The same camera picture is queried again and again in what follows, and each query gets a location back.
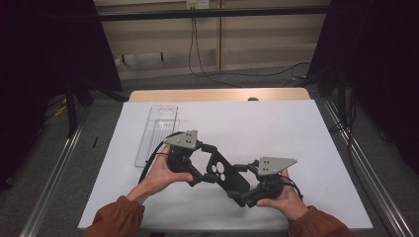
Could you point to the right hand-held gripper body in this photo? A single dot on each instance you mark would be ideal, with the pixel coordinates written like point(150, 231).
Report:
point(273, 164)

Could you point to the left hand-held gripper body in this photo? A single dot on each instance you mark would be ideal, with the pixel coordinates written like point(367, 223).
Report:
point(181, 140)

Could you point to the black phone case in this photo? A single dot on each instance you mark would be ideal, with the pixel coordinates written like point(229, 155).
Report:
point(230, 181)

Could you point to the clear plastic storage bin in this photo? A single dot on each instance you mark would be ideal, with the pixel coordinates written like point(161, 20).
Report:
point(154, 135)

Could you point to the person's right hand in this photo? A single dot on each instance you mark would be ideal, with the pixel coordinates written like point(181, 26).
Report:
point(290, 200)

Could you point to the person's left hand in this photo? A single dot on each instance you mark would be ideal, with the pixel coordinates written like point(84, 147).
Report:
point(159, 177)

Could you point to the white table sheet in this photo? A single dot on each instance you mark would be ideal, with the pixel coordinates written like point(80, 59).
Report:
point(263, 131)

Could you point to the wooden table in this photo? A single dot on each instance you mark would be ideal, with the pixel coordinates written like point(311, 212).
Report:
point(197, 94)

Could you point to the dark round table grommet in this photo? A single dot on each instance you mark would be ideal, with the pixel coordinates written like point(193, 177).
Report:
point(253, 98)

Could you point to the black stand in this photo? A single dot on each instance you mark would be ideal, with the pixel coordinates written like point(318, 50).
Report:
point(70, 108)
point(341, 95)

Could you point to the black horizontal bar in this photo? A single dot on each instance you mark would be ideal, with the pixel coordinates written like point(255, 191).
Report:
point(214, 13)

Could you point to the black curtain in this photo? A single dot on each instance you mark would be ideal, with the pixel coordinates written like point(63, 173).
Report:
point(378, 82)
point(39, 82)

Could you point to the metal floor rail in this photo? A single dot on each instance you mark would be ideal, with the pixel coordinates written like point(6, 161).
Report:
point(52, 177)
point(369, 171)

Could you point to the white wall outlet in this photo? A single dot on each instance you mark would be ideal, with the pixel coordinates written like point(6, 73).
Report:
point(197, 4)

